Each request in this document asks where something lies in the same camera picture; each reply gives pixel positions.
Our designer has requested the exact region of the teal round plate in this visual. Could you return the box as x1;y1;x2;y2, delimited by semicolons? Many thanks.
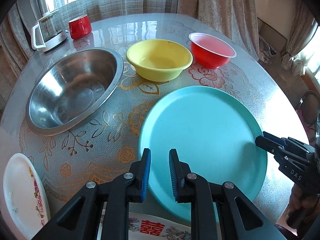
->
139;86;267;221

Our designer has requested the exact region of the yellow plastic bowl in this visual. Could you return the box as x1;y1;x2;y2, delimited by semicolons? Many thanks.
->
126;39;193;82

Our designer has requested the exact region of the right hand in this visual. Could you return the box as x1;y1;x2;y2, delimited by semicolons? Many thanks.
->
287;184;319;231

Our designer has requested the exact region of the dark chair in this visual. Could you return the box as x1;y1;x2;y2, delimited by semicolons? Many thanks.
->
297;90;319;126

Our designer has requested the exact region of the white floral plate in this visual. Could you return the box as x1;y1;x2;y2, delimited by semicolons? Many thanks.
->
3;153;51;239

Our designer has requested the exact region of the red plastic bowl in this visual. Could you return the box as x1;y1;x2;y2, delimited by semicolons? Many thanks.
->
189;33;236;69

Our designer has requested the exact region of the stainless steel bowl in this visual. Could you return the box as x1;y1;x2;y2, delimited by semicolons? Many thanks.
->
25;48;124;137

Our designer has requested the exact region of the beige curtain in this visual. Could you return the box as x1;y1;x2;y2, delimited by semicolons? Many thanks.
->
177;0;259;60

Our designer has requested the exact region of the glass electric kettle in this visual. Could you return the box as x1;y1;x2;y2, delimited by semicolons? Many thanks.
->
31;9;67;53

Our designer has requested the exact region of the red ceramic mug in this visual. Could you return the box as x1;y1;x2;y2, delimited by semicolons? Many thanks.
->
68;15;92;40

